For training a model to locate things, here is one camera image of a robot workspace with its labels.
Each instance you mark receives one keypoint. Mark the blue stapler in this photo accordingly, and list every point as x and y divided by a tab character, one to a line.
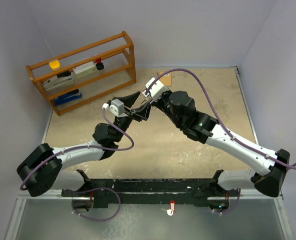
68	97

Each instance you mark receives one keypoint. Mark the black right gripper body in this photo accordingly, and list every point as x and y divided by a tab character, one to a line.
163	102

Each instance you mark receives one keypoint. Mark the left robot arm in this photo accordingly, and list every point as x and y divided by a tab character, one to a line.
45	168

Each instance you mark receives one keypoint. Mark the white cardboard box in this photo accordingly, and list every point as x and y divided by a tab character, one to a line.
84	69

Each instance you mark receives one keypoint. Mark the tan spiral notebook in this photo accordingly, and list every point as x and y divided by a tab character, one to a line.
166	80

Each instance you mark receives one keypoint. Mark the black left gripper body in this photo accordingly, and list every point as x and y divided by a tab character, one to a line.
133	116

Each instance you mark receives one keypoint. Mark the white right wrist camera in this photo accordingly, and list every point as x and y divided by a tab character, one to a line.
156	91

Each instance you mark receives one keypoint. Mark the aluminium frame rail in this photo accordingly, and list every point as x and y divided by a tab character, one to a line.
255	194

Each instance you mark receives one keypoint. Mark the yellow lidded jar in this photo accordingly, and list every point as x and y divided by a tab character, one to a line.
55	65

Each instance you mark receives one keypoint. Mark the red black stamp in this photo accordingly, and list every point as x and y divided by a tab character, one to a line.
99	64

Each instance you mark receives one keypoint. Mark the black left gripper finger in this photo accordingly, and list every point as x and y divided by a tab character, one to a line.
125	101
142	112

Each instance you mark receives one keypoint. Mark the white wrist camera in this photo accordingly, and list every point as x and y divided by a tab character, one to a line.
116	107
156	91

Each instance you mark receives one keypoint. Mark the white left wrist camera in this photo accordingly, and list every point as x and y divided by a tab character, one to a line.
116	107

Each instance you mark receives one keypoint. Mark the red tag key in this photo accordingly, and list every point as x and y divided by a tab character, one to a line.
171	210

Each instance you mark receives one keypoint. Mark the white black stapler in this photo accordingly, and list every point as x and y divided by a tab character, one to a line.
57	82

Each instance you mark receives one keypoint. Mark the orange wooden shelf rack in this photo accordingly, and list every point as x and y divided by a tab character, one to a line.
117	54

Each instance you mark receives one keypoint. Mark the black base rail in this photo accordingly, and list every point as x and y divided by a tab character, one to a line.
198	192

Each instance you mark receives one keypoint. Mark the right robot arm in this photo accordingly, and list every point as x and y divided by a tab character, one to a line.
266	171

